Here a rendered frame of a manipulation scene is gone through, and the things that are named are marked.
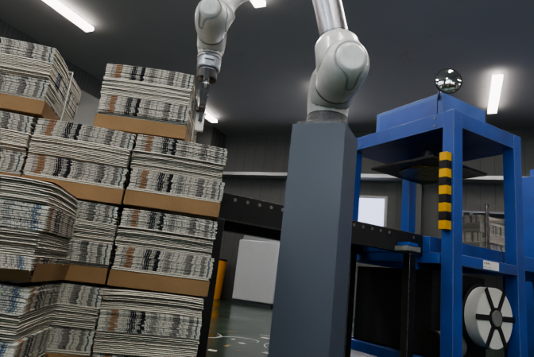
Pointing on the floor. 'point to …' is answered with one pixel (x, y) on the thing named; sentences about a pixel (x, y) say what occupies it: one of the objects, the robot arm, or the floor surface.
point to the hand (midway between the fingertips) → (199, 122)
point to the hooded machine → (256, 272)
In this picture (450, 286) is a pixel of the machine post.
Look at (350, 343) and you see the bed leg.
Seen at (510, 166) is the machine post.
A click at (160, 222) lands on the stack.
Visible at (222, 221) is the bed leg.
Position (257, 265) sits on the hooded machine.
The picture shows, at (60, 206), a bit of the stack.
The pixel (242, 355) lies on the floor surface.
